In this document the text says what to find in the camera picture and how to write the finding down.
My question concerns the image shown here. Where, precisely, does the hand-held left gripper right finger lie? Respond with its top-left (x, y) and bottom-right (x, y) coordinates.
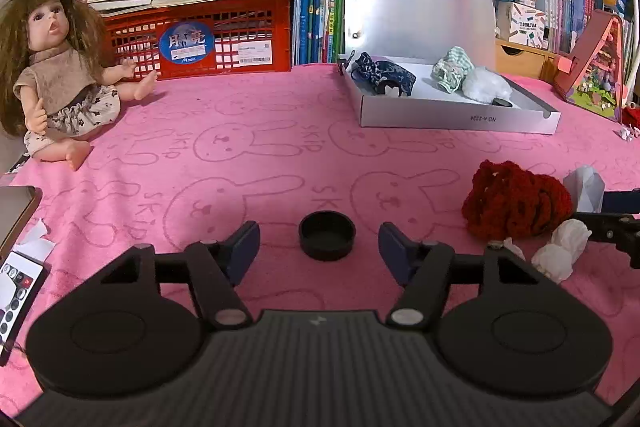
top-left (378, 222), bottom-right (544, 331)

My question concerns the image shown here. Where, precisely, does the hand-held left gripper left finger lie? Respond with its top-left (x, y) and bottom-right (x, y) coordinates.
top-left (100, 221), bottom-right (261, 331)

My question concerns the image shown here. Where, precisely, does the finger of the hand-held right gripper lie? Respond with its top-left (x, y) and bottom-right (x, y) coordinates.
top-left (575, 213), bottom-right (640, 269)
top-left (601, 188), bottom-right (640, 214)

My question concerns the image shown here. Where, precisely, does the white tissue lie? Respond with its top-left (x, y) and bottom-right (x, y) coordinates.
top-left (531, 219), bottom-right (592, 284)
top-left (502, 237), bottom-right (527, 262)

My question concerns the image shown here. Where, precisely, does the black round lid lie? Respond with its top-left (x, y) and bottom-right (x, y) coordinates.
top-left (298, 211), bottom-right (356, 259)

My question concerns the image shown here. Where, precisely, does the grey box with lid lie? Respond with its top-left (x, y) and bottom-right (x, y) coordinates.
top-left (337, 0), bottom-right (562, 135)

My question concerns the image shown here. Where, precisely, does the blue patterned cloth pouch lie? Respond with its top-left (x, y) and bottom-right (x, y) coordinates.
top-left (350, 52), bottom-right (417, 98)

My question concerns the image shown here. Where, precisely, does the white fluffy ball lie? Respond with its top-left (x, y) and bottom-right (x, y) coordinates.
top-left (461, 67), bottom-right (513, 104)

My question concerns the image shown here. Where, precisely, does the white folded paper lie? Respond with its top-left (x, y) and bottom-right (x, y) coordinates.
top-left (562, 166), bottom-right (606, 214)

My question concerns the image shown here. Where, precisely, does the red knitted item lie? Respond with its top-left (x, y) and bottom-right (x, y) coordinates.
top-left (461, 160), bottom-right (573, 242)

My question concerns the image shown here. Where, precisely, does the pink bunny print blanket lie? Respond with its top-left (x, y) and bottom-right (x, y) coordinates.
top-left (0, 62), bottom-right (640, 419)

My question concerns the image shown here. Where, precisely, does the pink triangular toy house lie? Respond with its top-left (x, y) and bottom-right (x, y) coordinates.
top-left (552, 9), bottom-right (626, 122)

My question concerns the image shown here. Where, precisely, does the row of thin picture books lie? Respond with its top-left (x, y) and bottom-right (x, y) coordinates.
top-left (620, 7), bottom-right (640, 104)

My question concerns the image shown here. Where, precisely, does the wooden drawer unit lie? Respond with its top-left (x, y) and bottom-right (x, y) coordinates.
top-left (495, 38), bottom-right (563, 82)

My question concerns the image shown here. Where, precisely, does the green striped cloth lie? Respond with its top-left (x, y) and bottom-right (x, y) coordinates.
top-left (431, 47), bottom-right (475, 94)

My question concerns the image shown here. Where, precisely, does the white printed cardboard box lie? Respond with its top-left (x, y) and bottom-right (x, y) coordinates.
top-left (497, 2), bottom-right (551, 52)

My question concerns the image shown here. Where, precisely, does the row of blue-spined books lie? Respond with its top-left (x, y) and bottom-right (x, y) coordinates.
top-left (525, 0), bottom-right (597, 54)

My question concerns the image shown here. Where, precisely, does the white paper scrap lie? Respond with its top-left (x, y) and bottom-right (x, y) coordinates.
top-left (9, 218), bottom-right (57, 263)

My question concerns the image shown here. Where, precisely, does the white remote control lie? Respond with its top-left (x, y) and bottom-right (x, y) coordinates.
top-left (0, 251), bottom-right (51, 365)

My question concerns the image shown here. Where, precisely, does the brown edged tablet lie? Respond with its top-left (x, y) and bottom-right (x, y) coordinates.
top-left (0, 186), bottom-right (42, 253)

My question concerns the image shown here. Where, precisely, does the red plastic basket blue sticker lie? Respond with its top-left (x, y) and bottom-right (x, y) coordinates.
top-left (102, 0), bottom-right (293, 82)

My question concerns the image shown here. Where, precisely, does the long-haired baby doll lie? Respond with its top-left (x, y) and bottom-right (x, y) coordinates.
top-left (0, 0), bottom-right (160, 172)

